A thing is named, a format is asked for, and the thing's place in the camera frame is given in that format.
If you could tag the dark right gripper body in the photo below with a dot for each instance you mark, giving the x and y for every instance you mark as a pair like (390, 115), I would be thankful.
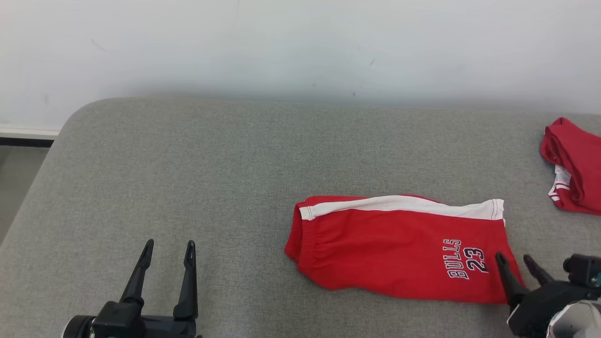
(540, 305)

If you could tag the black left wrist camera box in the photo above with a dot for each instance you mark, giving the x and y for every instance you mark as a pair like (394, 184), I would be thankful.
(115, 321)

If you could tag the red basketball shorts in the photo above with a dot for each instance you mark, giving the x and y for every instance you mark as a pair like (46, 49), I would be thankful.
(385, 253)

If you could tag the red white basketball jersey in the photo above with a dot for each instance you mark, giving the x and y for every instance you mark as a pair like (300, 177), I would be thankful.
(580, 164)

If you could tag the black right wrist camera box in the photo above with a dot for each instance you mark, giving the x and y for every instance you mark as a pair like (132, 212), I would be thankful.
(582, 272)

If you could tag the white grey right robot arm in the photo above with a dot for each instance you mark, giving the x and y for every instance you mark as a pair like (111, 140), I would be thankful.
(577, 319)

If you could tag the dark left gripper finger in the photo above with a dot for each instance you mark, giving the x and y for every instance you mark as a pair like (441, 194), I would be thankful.
(138, 281)
(188, 295)

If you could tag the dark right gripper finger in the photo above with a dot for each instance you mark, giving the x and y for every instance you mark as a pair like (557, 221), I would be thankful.
(512, 286)
(539, 274)

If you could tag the white black wall baseboard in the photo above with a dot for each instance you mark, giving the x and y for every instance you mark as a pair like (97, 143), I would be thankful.
(23, 136)

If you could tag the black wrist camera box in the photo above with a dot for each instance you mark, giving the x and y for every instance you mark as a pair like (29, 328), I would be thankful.
(582, 272)
(115, 321)

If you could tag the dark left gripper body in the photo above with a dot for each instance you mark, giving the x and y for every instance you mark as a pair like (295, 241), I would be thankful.
(173, 328)

